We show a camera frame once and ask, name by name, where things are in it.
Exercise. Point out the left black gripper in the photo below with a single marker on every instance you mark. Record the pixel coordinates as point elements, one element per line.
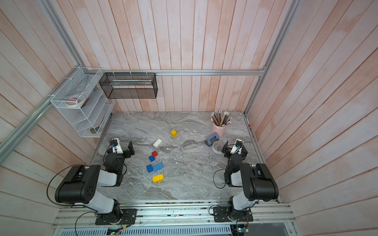
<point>126,152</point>

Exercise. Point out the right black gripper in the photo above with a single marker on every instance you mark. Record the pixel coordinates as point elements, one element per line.
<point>226,149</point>

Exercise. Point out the light blue long lego brick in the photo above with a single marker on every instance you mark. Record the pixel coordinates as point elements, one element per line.
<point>157,167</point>

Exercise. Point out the yellow long lego brick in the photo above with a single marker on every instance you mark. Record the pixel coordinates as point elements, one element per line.
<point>157,178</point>

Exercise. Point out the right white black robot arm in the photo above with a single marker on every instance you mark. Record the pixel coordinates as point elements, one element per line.
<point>256,181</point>

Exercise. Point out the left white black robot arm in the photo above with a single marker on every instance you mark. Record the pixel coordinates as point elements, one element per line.
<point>78,188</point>

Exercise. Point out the white long lego brick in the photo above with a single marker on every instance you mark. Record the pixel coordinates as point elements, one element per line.
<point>157,143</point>

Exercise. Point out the white tape roll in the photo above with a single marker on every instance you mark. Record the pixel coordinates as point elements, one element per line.
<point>217,147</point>

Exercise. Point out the blue grey tape dispenser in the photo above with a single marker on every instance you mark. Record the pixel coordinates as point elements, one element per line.
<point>214,137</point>

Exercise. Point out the pink pencil cup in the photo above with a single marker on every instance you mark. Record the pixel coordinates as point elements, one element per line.
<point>218,129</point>

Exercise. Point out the bundle of coloured pencils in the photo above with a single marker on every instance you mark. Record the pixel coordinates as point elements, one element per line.
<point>220,118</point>

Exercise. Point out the black mesh basket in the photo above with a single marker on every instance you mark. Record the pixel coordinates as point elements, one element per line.
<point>129,85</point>

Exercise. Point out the tape roll on shelf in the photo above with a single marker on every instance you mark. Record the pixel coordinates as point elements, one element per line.
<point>75,101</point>

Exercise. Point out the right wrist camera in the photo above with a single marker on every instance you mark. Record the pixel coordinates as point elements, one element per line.
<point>237,147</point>

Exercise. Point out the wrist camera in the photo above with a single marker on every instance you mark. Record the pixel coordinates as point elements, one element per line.
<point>115,146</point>
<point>237,147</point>

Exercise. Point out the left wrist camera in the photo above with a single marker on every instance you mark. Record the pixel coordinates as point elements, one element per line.
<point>115,146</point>

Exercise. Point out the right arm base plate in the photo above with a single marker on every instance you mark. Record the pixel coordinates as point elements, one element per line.
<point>228,214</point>

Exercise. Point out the white wire shelf rack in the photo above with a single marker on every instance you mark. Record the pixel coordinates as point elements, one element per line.
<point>88,121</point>

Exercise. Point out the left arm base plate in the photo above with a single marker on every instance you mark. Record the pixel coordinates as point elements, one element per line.
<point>124,216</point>

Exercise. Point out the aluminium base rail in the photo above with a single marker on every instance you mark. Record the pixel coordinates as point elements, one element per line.
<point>175,212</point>

